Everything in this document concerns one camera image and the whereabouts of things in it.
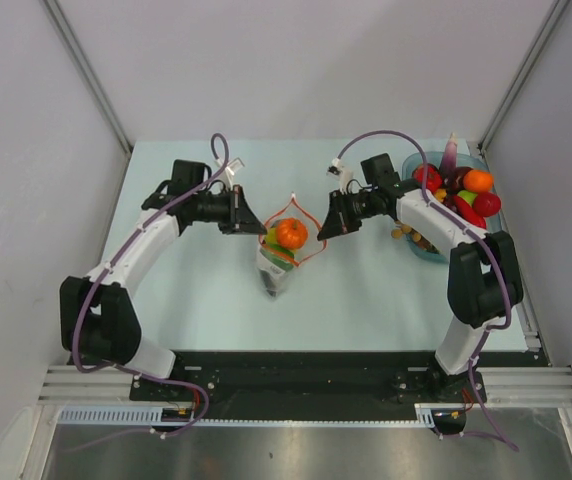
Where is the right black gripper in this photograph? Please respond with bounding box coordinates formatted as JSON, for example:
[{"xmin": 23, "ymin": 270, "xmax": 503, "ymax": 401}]
[{"xmin": 318, "ymin": 189, "xmax": 379, "ymax": 241}]

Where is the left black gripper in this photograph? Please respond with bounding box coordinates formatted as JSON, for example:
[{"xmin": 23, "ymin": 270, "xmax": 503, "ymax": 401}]
[{"xmin": 191, "ymin": 185, "xmax": 266, "ymax": 235}]

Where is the yellow starfruit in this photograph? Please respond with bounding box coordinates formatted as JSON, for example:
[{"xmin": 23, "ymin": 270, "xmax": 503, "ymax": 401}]
[{"xmin": 263, "ymin": 228, "xmax": 280, "ymax": 247}]

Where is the green bell pepper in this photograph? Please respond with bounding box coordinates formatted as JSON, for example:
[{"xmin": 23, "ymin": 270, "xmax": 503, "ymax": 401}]
[{"xmin": 267, "ymin": 245, "xmax": 295, "ymax": 263}]

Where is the orange pumpkin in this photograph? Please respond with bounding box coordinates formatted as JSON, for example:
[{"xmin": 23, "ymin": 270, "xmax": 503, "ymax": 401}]
[{"xmin": 275, "ymin": 217, "xmax": 309, "ymax": 250}]

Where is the clear zip bag orange zipper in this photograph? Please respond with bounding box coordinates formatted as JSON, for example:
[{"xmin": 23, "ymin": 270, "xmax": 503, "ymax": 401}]
[{"xmin": 255, "ymin": 192, "xmax": 327, "ymax": 299}]

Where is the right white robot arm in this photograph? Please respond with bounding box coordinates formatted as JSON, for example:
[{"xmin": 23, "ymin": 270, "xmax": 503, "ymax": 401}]
[{"xmin": 317, "ymin": 154, "xmax": 523, "ymax": 401}]

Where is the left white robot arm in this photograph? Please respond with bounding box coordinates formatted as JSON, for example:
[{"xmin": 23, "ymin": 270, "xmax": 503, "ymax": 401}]
[{"xmin": 59, "ymin": 158, "xmax": 266, "ymax": 400}]

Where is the red bell pepper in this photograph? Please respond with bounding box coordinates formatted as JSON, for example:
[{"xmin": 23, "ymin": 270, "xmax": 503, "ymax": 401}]
[{"xmin": 412, "ymin": 163, "xmax": 443, "ymax": 193}]

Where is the purple white scallion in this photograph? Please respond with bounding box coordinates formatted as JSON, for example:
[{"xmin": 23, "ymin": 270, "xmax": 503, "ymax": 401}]
[{"xmin": 439, "ymin": 132, "xmax": 458, "ymax": 181}]

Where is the red chili pepper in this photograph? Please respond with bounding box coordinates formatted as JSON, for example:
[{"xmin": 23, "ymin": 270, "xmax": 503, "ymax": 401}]
[{"xmin": 453, "ymin": 196, "xmax": 487, "ymax": 230}]

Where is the orange tangerine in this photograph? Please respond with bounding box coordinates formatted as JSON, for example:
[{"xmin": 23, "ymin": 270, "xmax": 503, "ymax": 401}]
[{"xmin": 463, "ymin": 169, "xmax": 494, "ymax": 194}]

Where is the red tomato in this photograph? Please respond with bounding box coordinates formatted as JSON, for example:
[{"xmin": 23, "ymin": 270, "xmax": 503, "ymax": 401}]
[{"xmin": 472, "ymin": 192, "xmax": 502, "ymax": 218}]

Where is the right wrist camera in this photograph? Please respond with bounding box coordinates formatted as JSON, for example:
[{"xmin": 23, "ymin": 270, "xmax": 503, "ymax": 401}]
[{"xmin": 326, "ymin": 157, "xmax": 354, "ymax": 194}]

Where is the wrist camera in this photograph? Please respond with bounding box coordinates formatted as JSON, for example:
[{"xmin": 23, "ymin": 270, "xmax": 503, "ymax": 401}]
[
  {"xmin": 326, "ymin": 157, "xmax": 354, "ymax": 194},
  {"xmin": 215, "ymin": 157, "xmax": 244, "ymax": 189}
]

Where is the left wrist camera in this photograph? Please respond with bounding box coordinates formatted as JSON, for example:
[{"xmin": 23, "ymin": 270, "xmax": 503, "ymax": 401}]
[{"xmin": 215, "ymin": 157, "xmax": 244, "ymax": 189}]

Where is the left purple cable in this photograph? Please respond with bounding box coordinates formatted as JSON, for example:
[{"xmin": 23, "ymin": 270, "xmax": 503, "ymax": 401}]
[{"xmin": 73, "ymin": 132, "xmax": 232, "ymax": 451}]

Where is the purple cable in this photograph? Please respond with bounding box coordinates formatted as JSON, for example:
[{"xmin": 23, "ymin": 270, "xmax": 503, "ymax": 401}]
[
  {"xmin": 338, "ymin": 130, "xmax": 520, "ymax": 454},
  {"xmin": 73, "ymin": 132, "xmax": 232, "ymax": 451}
]

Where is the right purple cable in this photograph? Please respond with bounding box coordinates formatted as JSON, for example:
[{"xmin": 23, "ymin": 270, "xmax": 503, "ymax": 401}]
[{"xmin": 338, "ymin": 130, "xmax": 520, "ymax": 454}]

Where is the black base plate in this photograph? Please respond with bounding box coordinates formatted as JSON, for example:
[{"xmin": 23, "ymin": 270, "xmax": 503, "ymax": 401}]
[{"xmin": 129, "ymin": 352, "xmax": 487, "ymax": 422}]

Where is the white cable duct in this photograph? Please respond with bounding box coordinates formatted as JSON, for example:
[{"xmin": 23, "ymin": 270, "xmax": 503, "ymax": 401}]
[{"xmin": 58, "ymin": 402, "xmax": 467, "ymax": 429}]

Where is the aluminium frame rail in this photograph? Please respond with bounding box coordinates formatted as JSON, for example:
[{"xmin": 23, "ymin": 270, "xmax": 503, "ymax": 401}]
[{"xmin": 37, "ymin": 366, "xmax": 572, "ymax": 409}]

